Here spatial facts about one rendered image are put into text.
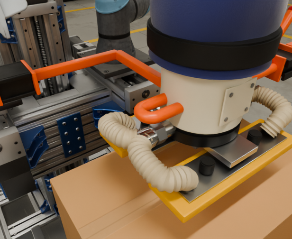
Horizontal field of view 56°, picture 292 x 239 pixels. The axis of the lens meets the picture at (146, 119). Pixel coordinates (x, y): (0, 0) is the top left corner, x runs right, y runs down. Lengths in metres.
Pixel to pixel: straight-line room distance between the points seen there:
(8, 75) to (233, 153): 0.47
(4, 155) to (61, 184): 0.22
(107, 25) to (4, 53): 0.37
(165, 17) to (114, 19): 0.56
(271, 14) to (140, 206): 0.45
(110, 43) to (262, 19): 0.67
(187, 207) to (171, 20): 0.30
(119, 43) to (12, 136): 0.47
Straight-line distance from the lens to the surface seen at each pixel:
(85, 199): 0.67
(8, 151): 0.86
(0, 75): 0.63
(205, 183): 0.52
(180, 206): 0.48
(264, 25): 0.45
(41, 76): 0.65
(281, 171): 0.79
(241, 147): 0.57
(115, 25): 0.99
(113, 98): 1.06
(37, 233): 1.06
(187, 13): 0.41
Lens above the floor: 1.46
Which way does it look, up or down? 36 degrees down
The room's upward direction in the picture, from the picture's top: straight up
